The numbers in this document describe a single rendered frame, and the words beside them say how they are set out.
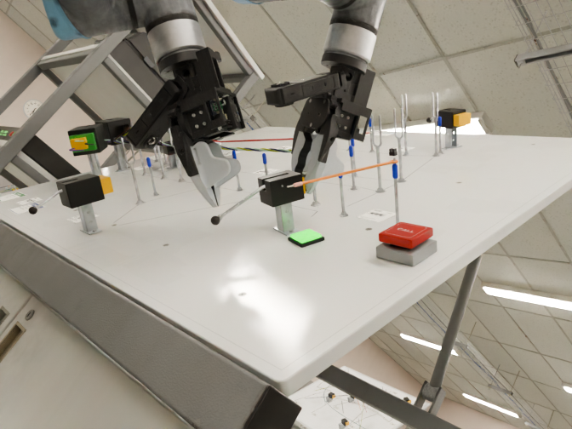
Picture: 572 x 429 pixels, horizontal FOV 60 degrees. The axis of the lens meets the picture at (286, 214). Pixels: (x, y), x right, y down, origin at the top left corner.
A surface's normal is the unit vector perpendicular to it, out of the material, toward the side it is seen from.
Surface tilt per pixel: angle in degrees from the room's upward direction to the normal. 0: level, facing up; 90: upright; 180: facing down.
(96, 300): 90
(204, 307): 54
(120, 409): 90
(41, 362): 90
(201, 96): 123
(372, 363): 90
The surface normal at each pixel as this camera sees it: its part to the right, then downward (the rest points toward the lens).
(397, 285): -0.12, -0.94
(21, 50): 0.58, 0.04
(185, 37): 0.44, -0.12
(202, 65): -0.32, 0.11
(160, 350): -0.52, -0.59
